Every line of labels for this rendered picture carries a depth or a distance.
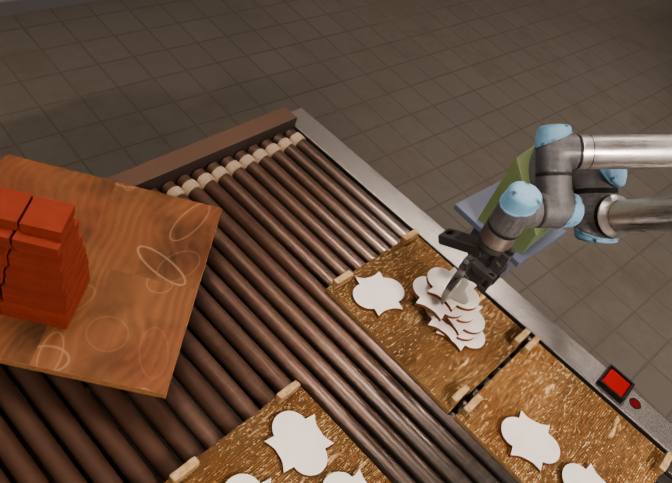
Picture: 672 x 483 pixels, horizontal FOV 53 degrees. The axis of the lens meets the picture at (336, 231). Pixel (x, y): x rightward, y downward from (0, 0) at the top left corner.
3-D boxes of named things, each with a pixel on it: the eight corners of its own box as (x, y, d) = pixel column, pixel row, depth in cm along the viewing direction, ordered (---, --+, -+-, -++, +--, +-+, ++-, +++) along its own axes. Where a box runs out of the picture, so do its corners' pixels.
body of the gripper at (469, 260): (482, 296, 153) (505, 262, 144) (452, 272, 156) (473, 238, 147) (498, 279, 158) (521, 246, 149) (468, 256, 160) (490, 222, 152)
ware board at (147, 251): (6, 159, 155) (6, 153, 153) (221, 213, 161) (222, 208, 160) (-114, 339, 120) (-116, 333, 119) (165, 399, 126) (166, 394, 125)
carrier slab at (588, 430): (530, 340, 174) (532, 337, 173) (666, 461, 160) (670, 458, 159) (452, 418, 152) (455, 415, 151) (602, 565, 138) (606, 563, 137)
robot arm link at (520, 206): (553, 205, 137) (518, 205, 134) (528, 240, 144) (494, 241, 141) (537, 178, 141) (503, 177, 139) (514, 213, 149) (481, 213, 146)
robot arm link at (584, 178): (584, 149, 195) (630, 144, 185) (584, 196, 195) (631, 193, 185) (563, 146, 187) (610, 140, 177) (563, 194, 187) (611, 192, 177)
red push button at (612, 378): (608, 370, 175) (611, 367, 174) (628, 387, 173) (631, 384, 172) (598, 383, 171) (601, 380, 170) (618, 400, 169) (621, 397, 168)
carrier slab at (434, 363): (412, 235, 188) (414, 232, 187) (526, 339, 174) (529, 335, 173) (325, 291, 167) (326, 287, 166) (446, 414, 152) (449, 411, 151)
